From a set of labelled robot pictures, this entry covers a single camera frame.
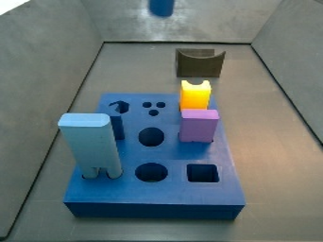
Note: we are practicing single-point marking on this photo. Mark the black curved cradle stand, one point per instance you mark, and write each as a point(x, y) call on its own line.
point(198, 63)

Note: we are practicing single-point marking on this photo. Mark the light blue tall peg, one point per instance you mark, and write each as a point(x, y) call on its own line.
point(88, 134)

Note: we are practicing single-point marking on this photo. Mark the yellow notched block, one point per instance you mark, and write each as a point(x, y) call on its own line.
point(195, 95)

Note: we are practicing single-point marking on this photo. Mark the blue peg board block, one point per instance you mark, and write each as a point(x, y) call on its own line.
point(172, 179)

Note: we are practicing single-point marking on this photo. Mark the blue cylinder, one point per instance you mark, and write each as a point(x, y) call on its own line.
point(162, 7)

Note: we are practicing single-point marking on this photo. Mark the purple block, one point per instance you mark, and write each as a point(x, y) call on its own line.
point(198, 125)

